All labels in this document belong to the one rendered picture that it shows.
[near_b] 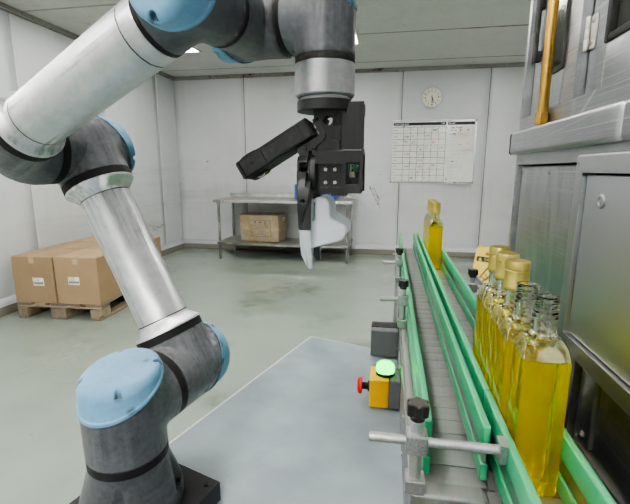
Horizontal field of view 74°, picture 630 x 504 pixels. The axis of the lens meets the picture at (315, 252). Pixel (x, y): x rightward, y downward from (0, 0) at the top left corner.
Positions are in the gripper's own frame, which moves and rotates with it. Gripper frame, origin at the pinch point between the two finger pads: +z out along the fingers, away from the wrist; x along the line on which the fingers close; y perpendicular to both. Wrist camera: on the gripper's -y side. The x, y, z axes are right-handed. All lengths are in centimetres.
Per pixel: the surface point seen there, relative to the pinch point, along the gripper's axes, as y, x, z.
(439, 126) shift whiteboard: 79, 590, -73
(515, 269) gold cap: 29.2, 8.7, 2.9
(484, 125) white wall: 141, 591, -73
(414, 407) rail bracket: 14.5, -7.1, 17.2
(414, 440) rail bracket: 14.7, -7.3, 21.6
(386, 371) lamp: 11.3, 34.8, 33.9
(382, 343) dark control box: 10, 61, 38
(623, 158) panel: 42.0, 9.9, -13.0
